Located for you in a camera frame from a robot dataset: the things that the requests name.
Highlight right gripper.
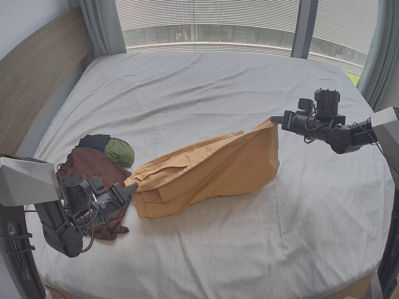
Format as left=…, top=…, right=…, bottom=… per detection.
left=281, top=110, right=312, bottom=136

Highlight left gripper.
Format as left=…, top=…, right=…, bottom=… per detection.
left=99, top=183, right=132, bottom=211

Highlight mustard yellow shorts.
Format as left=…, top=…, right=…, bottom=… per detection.
left=125, top=119, right=280, bottom=220

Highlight bed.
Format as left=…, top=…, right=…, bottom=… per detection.
left=0, top=6, right=399, bottom=299

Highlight brown garment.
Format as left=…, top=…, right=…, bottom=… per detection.
left=56, top=148, right=133, bottom=241

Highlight green garment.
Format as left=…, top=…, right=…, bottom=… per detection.
left=104, top=137, right=135, bottom=168

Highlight black garment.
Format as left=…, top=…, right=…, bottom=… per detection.
left=78, top=134, right=111, bottom=152

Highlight grey-green curtain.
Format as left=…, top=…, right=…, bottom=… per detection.
left=355, top=0, right=399, bottom=115
left=65, top=0, right=127, bottom=58

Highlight window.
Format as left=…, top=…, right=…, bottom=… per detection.
left=112, top=0, right=381, bottom=77

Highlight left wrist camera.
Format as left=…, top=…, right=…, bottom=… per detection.
left=89, top=176, right=105, bottom=196

